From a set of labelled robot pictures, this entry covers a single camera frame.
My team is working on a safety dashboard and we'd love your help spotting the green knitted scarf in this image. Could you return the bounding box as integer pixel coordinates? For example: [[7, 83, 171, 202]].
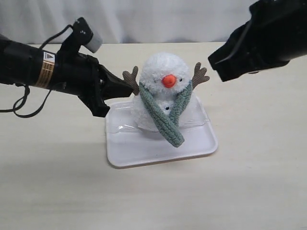
[[139, 80, 193, 148]]

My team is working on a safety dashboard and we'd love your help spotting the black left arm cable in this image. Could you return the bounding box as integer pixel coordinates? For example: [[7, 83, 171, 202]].
[[0, 23, 75, 118]]

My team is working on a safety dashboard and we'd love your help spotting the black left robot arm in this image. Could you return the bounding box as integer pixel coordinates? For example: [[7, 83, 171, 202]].
[[0, 35, 133, 117]]

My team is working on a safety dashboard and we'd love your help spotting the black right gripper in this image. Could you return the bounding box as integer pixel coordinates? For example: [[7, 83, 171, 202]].
[[208, 0, 307, 82]]

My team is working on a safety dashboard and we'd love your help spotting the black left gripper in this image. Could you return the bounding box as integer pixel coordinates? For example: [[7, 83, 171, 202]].
[[50, 52, 133, 117]]

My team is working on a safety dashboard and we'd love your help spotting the white square plastic tray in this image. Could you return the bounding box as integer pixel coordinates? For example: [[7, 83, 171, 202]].
[[105, 97, 219, 169]]

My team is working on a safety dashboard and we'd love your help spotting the white plush snowman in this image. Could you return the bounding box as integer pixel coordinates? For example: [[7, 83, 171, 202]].
[[122, 52, 210, 132]]

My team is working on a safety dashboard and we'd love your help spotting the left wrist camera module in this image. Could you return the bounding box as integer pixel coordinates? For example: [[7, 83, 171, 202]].
[[57, 17, 103, 58]]

